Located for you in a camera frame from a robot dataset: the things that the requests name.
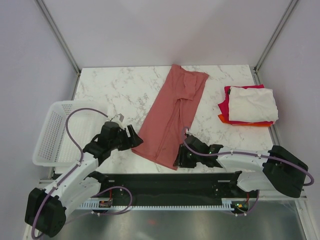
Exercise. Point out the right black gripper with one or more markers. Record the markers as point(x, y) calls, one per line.
point(181, 160)

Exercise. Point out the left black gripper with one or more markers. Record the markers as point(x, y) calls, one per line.
point(134, 140)

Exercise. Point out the pink t shirt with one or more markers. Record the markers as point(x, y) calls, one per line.
point(173, 109)

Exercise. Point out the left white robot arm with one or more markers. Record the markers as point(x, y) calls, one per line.
point(48, 208)

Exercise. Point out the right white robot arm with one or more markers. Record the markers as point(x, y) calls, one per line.
point(275, 169)

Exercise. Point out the orange folded t shirt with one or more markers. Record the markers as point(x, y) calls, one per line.
point(255, 124)

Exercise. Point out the red folded t shirt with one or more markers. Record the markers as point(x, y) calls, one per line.
point(224, 108)

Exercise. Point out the white plastic basket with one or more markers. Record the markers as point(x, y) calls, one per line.
point(54, 148)

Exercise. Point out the white folded t shirt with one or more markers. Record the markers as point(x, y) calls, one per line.
point(252, 105)

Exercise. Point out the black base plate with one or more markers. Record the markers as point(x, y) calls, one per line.
point(179, 187)

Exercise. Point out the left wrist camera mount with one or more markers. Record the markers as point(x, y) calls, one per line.
point(118, 118)

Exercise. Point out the white cable duct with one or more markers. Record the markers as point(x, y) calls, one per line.
point(116, 204)

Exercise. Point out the left aluminium frame post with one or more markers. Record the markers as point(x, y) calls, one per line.
point(58, 35)

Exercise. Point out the aluminium frame post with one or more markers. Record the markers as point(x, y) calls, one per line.
point(275, 34)
point(58, 35)

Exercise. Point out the right aluminium frame post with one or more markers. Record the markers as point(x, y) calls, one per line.
point(275, 34)

